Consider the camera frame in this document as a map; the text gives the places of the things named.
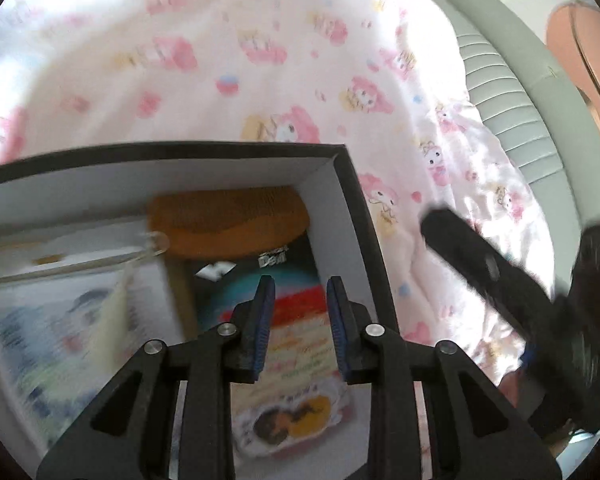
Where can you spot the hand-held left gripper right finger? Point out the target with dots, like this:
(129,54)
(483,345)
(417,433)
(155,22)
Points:
(336,330)

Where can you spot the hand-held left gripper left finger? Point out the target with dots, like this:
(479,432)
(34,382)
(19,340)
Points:
(264,330)

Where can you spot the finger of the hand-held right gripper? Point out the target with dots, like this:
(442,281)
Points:
(470,250)

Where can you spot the colourful snack packet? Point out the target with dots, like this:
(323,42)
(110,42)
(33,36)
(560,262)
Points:
(290,410)

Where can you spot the black cardboard box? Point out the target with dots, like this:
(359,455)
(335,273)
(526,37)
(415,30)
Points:
(130,185)

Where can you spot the white cartoon booklet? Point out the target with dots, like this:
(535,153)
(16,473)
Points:
(45,340)

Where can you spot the pale green padded headboard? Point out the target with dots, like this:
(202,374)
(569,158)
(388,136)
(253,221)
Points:
(505,110)

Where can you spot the pink cartoon printed blanket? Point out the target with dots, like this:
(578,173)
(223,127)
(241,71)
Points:
(230,85)

